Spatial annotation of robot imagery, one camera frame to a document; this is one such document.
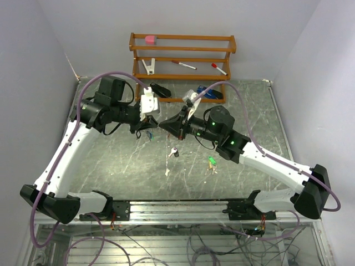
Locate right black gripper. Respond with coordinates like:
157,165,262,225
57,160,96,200
160,106,221,144

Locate grey keyring disc with rings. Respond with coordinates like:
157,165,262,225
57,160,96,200
139,127,160,138

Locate black white key tag key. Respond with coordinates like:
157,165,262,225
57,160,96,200
168,147,179,158

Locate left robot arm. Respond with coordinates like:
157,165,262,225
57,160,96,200
20,75,159,224

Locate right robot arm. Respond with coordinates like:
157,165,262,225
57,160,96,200
159,105,330,219

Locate black stapler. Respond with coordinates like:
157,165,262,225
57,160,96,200
150,83,171,98

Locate blue stapler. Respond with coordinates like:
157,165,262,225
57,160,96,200
196,85,224,99

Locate white clip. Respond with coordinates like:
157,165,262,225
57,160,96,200
141,58,155,75

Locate green tag key bunch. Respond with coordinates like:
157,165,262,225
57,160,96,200
205,156,217,175

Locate wooden shelf rack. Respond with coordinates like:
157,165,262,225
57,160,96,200
129,32,237,104

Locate red white marker left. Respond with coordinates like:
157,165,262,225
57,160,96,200
171,60,197,70

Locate red white marker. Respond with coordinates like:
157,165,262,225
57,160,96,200
211,63,227,75
171,60,197,70

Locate red white marker right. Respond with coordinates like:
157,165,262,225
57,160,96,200
211,63,227,75

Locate pink eraser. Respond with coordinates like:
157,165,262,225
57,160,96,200
144,35,157,45

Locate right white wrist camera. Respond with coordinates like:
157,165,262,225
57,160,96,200
182,90,201,121

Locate aluminium rail frame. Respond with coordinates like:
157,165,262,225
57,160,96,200
30,199,322,225

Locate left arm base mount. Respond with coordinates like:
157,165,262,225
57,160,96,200
109,200,131,221

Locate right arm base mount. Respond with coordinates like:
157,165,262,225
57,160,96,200
222,199,276,221

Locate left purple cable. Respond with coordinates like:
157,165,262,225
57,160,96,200
29,71,148,266

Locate purple cable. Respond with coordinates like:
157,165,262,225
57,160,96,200
192,81,342,241
29,71,148,266

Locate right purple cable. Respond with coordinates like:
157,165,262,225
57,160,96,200
192,81,342,241

